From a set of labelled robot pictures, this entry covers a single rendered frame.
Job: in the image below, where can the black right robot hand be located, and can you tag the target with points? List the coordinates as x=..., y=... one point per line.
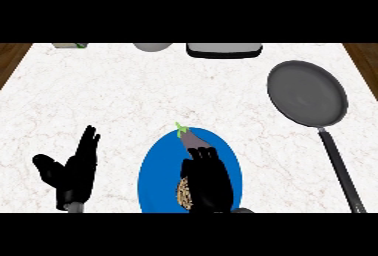
x=209, y=186

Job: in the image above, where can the dark grey frying pan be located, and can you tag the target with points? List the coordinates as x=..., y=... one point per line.
x=308, y=95

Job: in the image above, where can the blue round plate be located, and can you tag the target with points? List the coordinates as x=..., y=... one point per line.
x=160, y=173

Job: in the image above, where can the grey round bowl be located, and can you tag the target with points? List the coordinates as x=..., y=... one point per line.
x=153, y=46

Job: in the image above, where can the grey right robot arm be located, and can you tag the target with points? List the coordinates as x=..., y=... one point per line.
x=243, y=210

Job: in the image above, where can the purple eggplant with green stem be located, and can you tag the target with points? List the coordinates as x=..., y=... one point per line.
x=193, y=140

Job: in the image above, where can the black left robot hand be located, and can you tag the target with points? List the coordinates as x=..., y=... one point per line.
x=77, y=173

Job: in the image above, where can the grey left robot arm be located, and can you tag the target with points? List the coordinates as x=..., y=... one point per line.
x=74, y=207

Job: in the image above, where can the pale box with green mark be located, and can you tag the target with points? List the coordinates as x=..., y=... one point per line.
x=70, y=45

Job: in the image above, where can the black and grey appliance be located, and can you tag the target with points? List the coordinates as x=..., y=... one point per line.
x=224, y=50

